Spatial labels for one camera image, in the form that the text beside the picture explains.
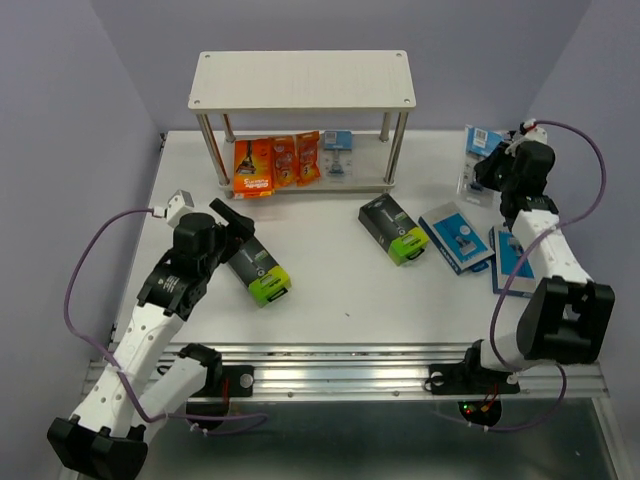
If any blue blister razor pack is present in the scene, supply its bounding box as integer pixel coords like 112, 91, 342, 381
322, 130, 353, 181
457, 125, 505, 208

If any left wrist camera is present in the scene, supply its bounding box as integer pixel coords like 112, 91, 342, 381
151, 189, 195, 228

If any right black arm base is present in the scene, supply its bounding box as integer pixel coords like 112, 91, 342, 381
424, 340, 520, 396

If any purple cable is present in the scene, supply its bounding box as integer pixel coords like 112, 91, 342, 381
434, 119, 609, 432
64, 208, 269, 436

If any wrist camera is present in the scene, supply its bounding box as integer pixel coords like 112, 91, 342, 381
151, 189, 195, 228
506, 119, 548, 156

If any orange razor bag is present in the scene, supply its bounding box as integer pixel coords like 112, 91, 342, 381
271, 136, 298, 189
295, 131, 321, 187

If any white two-tier shelf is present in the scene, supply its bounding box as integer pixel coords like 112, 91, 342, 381
188, 50, 416, 194

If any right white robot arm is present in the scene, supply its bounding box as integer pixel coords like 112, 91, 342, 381
460, 140, 615, 390

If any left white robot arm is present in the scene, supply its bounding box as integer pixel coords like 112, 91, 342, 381
47, 199, 255, 479

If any orange razor bag top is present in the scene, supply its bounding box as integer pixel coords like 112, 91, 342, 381
295, 131, 321, 187

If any aluminium rail frame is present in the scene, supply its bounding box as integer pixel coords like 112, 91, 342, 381
82, 130, 612, 401

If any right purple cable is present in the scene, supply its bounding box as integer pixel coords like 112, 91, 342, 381
434, 119, 609, 432

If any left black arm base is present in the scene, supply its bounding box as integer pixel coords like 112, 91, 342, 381
178, 343, 255, 399

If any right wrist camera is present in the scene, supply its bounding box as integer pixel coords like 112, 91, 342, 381
506, 119, 548, 156

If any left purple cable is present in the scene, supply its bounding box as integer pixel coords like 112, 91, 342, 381
64, 208, 269, 436

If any orange razor bag bottom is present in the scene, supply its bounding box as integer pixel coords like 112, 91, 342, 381
271, 136, 298, 189

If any black green razor box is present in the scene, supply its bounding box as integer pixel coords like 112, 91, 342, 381
358, 193, 429, 266
227, 236, 292, 308

